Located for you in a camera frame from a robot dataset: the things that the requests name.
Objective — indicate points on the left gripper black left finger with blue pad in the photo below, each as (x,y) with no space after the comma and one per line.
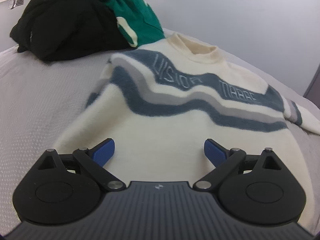
(63,188)

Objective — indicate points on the black garment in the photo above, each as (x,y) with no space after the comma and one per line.
(60,30)

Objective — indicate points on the green garment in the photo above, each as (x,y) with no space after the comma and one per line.
(136,21)

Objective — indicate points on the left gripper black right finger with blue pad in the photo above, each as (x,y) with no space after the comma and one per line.
(258,189)

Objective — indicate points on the cream sweater with blue stripes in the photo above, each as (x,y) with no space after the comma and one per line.
(160,102)

